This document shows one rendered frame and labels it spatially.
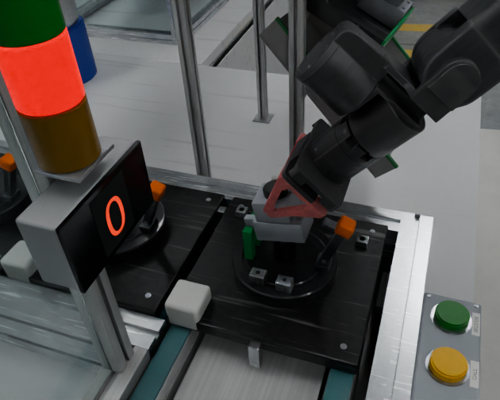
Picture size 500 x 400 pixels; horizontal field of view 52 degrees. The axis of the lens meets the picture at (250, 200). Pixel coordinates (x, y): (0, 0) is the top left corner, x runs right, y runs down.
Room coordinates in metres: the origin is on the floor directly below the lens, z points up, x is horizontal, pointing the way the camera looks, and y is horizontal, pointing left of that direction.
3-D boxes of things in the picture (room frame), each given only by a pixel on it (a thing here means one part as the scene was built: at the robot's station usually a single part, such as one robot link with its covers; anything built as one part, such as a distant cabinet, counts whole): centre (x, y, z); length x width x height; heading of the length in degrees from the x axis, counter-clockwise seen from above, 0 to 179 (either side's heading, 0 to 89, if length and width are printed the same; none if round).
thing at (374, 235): (0.47, -0.04, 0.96); 0.24 x 0.24 x 0.02; 68
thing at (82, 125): (0.34, 0.14, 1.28); 0.05 x 0.05 x 0.05
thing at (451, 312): (0.38, -0.23, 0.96); 0.04 x 0.04 x 0.02
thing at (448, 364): (0.31, -0.21, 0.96); 0.04 x 0.04 x 0.02
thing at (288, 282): (0.42, -0.04, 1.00); 0.02 x 0.01 x 0.02; 68
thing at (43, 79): (0.34, 0.14, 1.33); 0.05 x 0.05 x 0.05
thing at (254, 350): (0.36, 0.01, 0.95); 0.01 x 0.01 x 0.04; 68
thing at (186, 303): (0.42, 0.09, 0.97); 0.05 x 0.05 x 0.04; 68
